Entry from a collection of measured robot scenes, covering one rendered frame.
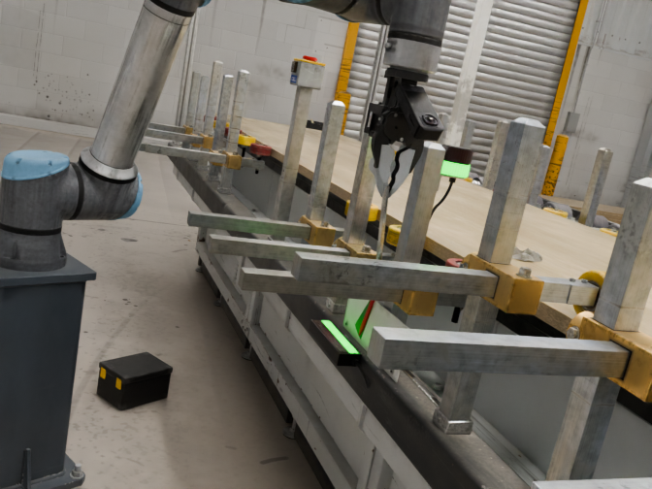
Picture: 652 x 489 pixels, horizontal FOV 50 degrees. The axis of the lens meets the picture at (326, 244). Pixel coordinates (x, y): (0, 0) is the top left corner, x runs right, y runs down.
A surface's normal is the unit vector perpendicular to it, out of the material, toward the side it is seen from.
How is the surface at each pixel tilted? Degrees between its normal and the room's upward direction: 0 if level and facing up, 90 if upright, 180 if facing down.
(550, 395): 90
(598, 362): 90
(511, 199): 90
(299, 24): 90
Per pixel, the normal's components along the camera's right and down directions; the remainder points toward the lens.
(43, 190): 0.59, 0.29
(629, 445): -0.92, -0.10
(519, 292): 0.33, 0.27
